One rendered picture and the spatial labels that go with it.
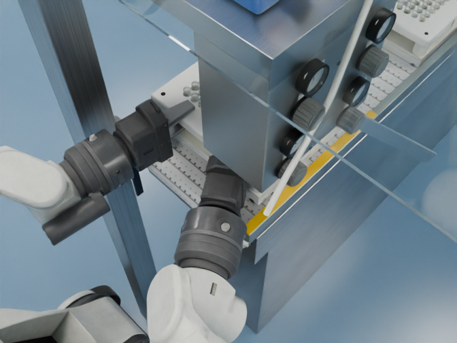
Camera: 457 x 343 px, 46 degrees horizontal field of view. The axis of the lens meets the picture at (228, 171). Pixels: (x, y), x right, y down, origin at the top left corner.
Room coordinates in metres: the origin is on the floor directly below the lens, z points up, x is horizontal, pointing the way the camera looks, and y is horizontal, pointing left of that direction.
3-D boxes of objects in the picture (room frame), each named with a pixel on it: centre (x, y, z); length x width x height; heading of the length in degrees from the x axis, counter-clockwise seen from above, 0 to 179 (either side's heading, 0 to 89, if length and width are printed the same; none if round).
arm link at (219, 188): (0.38, 0.01, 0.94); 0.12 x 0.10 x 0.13; 168
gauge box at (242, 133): (0.46, -0.08, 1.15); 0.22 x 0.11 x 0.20; 136
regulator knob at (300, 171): (0.37, -0.08, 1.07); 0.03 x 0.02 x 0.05; 136
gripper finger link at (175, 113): (0.55, 0.08, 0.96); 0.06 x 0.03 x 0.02; 128
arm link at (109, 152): (0.50, 0.16, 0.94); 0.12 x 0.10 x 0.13; 128
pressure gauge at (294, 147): (0.37, -0.08, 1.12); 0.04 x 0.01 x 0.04; 136
